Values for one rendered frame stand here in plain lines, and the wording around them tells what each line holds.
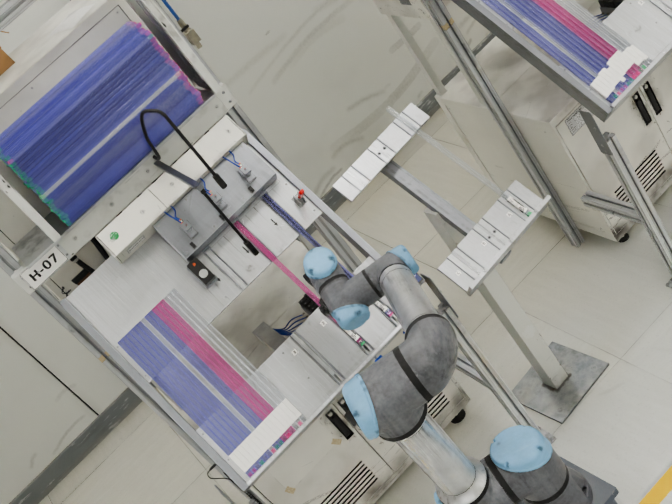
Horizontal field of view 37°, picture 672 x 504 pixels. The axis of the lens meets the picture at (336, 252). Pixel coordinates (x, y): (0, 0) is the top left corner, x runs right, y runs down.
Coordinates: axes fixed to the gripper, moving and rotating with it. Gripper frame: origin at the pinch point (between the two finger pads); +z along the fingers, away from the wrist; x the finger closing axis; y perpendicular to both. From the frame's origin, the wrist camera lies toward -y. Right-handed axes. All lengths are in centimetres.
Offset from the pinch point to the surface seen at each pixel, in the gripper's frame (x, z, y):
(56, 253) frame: -40, -10, -66
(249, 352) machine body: -20, 58, -37
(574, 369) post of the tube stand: 49, 82, 37
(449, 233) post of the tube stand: 40.6, 20.6, -1.9
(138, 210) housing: -17, -9, -59
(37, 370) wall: -83, 144, -143
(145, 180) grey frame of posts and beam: -10, -9, -65
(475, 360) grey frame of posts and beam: 22, 41, 23
